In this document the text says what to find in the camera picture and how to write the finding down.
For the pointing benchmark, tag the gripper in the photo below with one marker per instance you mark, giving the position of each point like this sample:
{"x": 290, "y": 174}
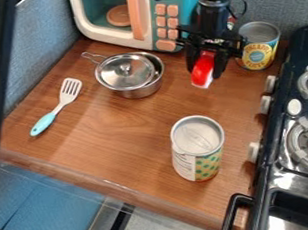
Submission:
{"x": 209, "y": 39}

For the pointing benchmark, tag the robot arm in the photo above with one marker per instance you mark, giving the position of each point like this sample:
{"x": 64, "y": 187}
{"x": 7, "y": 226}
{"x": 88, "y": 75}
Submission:
{"x": 213, "y": 5}

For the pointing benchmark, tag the silver pot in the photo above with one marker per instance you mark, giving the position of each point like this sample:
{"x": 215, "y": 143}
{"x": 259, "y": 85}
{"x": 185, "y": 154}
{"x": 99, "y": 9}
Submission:
{"x": 148, "y": 87}

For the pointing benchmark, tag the yellow and blue can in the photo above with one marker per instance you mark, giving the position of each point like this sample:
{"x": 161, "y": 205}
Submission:
{"x": 258, "y": 50}

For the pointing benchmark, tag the toy microwave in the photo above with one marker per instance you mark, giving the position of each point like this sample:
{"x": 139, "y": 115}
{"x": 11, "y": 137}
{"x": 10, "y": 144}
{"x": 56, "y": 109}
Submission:
{"x": 142, "y": 19}

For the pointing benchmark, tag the silver lid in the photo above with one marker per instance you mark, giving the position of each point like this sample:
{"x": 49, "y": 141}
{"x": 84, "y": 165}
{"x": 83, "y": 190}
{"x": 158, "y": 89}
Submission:
{"x": 125, "y": 71}

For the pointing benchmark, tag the can with green dots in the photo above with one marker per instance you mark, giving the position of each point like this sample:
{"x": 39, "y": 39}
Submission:
{"x": 196, "y": 150}

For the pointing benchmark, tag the toy stove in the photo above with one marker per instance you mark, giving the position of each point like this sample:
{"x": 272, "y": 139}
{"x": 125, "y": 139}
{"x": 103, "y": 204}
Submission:
{"x": 297, "y": 136}

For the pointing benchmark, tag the white and blue spatula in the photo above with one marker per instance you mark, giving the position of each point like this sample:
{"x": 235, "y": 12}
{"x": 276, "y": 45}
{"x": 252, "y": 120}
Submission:
{"x": 62, "y": 102}

